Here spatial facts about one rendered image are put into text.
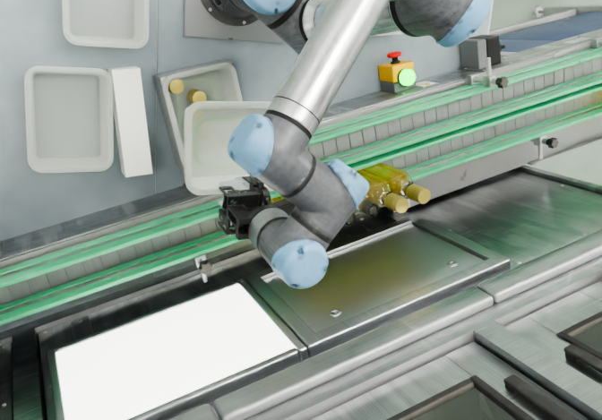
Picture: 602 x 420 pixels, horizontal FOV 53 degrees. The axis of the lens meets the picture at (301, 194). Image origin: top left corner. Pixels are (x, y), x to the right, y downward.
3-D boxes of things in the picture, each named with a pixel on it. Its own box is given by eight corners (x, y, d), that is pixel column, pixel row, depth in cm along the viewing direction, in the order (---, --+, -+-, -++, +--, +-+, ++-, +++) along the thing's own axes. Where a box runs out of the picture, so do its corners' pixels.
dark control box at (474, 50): (460, 67, 177) (479, 69, 170) (457, 39, 175) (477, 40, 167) (482, 61, 180) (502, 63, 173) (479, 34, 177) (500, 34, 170)
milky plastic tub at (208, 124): (174, 97, 116) (185, 101, 108) (282, 98, 125) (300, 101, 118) (175, 185, 120) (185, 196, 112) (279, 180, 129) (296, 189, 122)
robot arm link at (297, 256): (344, 256, 90) (309, 302, 90) (312, 227, 99) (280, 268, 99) (308, 232, 85) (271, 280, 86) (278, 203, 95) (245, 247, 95)
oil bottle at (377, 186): (331, 190, 154) (375, 213, 135) (328, 169, 152) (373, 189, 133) (350, 184, 156) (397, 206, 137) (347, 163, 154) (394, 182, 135)
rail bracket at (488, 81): (463, 85, 164) (499, 90, 152) (461, 57, 161) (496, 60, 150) (476, 81, 165) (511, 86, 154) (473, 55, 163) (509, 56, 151)
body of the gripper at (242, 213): (218, 183, 107) (240, 209, 97) (262, 180, 111) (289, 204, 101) (216, 223, 110) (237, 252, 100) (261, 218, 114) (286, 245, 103)
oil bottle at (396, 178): (350, 183, 156) (398, 204, 137) (347, 162, 154) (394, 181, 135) (369, 176, 158) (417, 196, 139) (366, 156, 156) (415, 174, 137)
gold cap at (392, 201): (382, 197, 132) (393, 202, 128) (395, 190, 133) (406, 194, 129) (387, 211, 133) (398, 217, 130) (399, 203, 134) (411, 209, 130)
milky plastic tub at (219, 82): (176, 166, 148) (184, 173, 141) (151, 74, 141) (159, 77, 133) (242, 146, 154) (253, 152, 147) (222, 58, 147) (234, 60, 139)
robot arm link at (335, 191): (331, 151, 85) (285, 214, 85) (382, 192, 90) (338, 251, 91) (309, 137, 92) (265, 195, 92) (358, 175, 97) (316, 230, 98)
